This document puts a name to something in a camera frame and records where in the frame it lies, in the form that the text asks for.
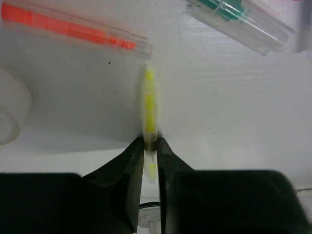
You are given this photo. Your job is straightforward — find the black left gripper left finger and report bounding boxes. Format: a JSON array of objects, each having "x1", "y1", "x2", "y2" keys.
[{"x1": 0, "y1": 137, "x2": 144, "y2": 234}]

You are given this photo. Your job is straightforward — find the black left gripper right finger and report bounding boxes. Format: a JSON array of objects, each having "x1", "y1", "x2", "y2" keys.
[{"x1": 157, "y1": 138, "x2": 308, "y2": 234}]

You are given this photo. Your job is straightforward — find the yellow thin highlighter pen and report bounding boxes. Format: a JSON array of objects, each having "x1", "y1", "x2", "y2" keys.
[{"x1": 141, "y1": 66, "x2": 158, "y2": 183}]

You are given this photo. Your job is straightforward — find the clear tape roll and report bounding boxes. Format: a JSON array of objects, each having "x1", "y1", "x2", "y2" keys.
[{"x1": 0, "y1": 65, "x2": 32, "y2": 145}]

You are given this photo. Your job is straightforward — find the green gel pen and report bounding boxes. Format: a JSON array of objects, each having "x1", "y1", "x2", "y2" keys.
[{"x1": 188, "y1": 0, "x2": 295, "y2": 56}]

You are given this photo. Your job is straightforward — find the light blue pen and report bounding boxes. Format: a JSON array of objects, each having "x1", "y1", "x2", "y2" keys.
[{"x1": 295, "y1": 0, "x2": 312, "y2": 53}]

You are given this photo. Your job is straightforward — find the orange thin highlighter pen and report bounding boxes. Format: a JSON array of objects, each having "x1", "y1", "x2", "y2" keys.
[{"x1": 0, "y1": 0, "x2": 153, "y2": 60}]

